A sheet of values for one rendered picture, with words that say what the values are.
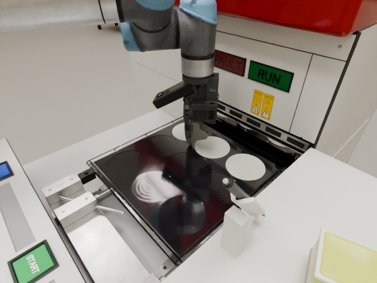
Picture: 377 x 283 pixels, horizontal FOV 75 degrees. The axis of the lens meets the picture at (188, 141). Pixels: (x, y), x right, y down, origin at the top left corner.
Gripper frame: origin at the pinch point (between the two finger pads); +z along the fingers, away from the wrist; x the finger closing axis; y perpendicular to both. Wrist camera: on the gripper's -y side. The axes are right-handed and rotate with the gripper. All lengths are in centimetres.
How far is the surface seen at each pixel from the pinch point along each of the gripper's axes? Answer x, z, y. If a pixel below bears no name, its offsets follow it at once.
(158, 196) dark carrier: -19.3, 1.4, -4.7
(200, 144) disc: 0.4, 1.2, 3.3
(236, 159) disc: -4.7, 1.3, 13.4
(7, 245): -36.9, -4.8, -25.2
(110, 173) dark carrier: -13.5, 1.2, -18.1
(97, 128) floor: 131, 91, -103
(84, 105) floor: 173, 91, -136
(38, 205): -29.0, -4.8, -24.9
